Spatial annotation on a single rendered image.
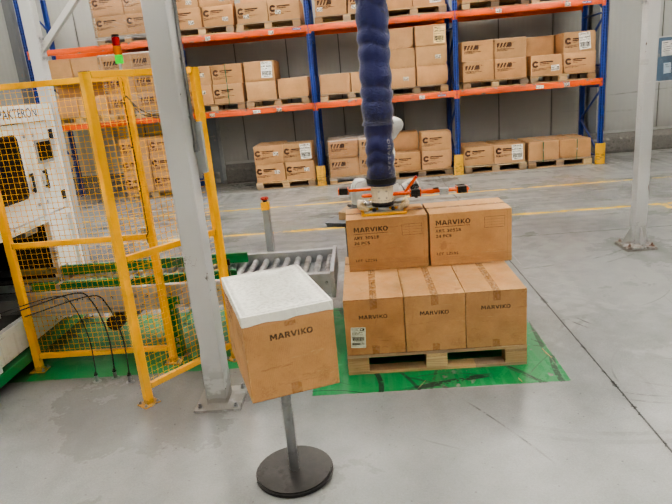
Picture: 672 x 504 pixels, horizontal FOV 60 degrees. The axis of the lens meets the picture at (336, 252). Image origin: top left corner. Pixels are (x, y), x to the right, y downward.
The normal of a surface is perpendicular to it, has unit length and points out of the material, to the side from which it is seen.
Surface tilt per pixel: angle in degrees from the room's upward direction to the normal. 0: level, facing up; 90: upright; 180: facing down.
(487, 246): 90
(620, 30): 90
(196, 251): 90
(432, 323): 90
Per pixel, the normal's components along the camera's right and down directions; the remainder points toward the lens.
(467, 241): -0.02, 0.28
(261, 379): 0.31, 0.24
